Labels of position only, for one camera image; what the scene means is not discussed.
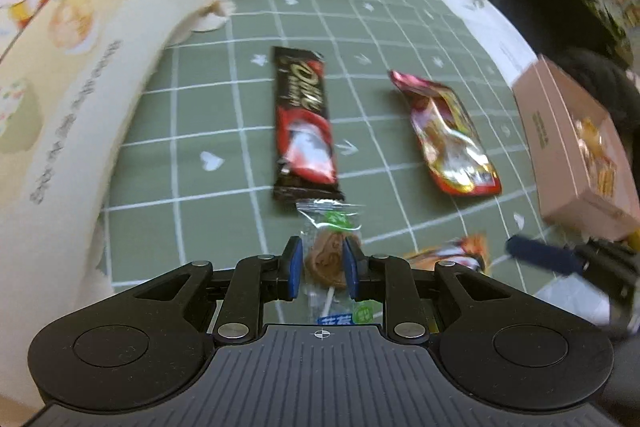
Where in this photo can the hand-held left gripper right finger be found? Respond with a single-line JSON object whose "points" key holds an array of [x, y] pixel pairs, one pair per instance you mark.
{"points": [[352, 272]]}

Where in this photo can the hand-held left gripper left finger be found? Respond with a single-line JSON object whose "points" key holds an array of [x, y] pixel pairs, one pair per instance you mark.
{"points": [[296, 272]]}

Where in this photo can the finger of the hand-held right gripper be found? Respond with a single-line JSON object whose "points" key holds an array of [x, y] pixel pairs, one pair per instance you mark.
{"points": [[545, 254]]}

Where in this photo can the chocolate lollipop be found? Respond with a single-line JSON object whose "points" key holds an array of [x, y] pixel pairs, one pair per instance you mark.
{"points": [[327, 257]]}

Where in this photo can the orange snack packet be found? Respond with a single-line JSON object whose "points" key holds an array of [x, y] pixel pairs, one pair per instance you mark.
{"points": [[450, 254]]}

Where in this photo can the pink cardboard box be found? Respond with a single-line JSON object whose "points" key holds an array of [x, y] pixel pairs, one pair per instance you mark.
{"points": [[555, 147]]}

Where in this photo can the red foil snack packet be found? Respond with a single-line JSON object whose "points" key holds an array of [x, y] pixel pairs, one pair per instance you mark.
{"points": [[450, 142]]}

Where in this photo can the black red chocolate bar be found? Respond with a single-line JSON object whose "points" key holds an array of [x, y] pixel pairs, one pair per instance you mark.
{"points": [[305, 122]]}

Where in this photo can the white paper sheet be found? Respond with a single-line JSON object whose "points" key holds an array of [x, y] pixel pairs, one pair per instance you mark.
{"points": [[565, 302]]}

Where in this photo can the green checked tablecloth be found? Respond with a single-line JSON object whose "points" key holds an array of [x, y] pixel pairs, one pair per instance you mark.
{"points": [[225, 107]]}

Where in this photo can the white floral table cover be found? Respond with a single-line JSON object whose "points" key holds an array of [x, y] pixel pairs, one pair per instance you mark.
{"points": [[490, 32]]}

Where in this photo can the cream cartoon print tote bag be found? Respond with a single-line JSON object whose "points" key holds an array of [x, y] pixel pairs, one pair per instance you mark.
{"points": [[75, 82]]}

